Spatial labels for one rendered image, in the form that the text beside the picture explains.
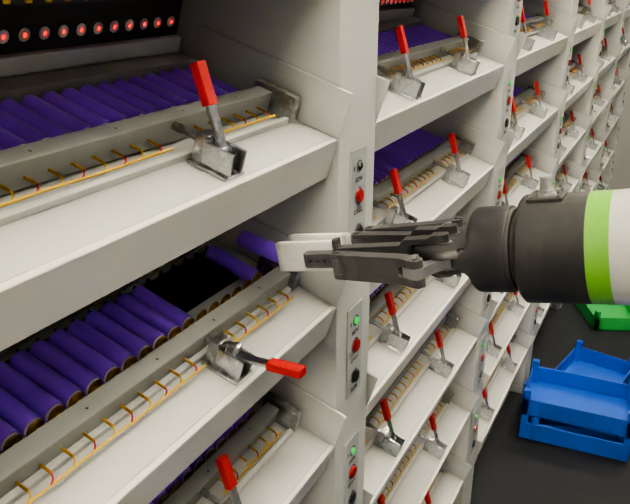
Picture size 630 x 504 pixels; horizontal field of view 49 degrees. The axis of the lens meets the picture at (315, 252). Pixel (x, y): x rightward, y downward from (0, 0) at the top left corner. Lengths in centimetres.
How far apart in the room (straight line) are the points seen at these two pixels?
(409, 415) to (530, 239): 74
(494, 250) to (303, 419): 40
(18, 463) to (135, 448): 9
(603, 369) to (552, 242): 209
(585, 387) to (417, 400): 110
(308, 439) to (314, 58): 45
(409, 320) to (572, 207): 62
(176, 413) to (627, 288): 37
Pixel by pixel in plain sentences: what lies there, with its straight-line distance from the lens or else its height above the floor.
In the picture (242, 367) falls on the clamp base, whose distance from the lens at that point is 64.
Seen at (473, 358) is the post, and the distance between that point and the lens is 158.
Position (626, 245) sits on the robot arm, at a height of 110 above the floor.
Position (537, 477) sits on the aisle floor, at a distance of 209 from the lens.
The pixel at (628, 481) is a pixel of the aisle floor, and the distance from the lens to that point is 217.
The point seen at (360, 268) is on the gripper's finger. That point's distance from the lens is 62.
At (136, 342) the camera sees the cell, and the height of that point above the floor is 98.
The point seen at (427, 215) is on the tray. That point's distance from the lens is 109.
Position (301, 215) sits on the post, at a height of 103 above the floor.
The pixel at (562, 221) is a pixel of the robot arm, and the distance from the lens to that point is 57.
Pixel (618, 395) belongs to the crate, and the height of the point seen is 9.
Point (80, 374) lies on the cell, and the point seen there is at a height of 98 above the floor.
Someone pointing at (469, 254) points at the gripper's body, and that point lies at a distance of 59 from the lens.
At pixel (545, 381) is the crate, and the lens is 235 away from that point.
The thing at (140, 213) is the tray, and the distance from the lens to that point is 50.
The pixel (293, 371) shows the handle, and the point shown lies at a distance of 61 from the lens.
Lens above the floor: 128
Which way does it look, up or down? 22 degrees down
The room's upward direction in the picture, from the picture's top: straight up
